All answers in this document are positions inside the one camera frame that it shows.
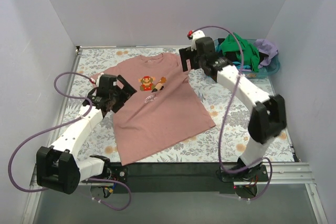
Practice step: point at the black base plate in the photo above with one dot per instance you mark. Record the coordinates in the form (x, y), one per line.
(180, 177)

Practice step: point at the black t shirt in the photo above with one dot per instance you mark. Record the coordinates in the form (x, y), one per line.
(231, 56)

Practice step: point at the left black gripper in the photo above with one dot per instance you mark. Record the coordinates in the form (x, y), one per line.
(120, 95)

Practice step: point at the teal t shirt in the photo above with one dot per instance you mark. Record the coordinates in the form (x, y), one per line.
(237, 64)

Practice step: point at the teal plastic basket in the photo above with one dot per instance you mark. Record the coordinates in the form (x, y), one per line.
(264, 72)

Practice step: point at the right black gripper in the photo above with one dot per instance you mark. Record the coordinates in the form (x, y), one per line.
(190, 57)

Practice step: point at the pink printed t shirt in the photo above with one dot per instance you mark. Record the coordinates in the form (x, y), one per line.
(164, 111)

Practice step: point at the green t shirt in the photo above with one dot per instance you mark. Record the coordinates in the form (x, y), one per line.
(251, 54)

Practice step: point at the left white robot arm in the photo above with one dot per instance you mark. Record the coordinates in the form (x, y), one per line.
(57, 166)

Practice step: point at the aluminium frame rail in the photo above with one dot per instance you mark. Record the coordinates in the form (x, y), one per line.
(282, 173)

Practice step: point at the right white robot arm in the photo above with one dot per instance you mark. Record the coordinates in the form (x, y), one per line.
(267, 112)

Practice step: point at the lavender t shirt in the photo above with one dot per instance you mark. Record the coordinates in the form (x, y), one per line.
(267, 51)

